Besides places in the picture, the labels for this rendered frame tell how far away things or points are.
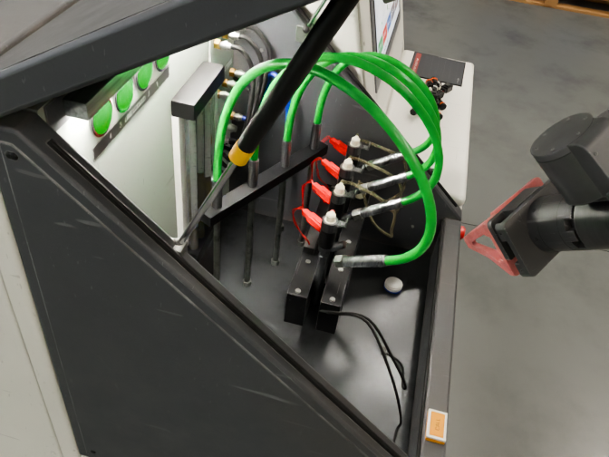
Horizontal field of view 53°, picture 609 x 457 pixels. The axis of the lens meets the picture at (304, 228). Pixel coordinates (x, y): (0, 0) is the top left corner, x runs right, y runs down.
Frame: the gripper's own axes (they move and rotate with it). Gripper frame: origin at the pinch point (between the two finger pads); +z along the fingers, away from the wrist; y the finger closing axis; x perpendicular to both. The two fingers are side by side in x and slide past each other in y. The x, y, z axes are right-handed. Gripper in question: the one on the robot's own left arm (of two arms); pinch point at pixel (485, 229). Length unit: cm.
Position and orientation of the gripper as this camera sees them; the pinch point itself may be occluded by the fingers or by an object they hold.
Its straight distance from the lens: 72.8
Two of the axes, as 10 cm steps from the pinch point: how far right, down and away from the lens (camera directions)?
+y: -7.3, 5.6, -3.9
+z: -4.3, 0.7, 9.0
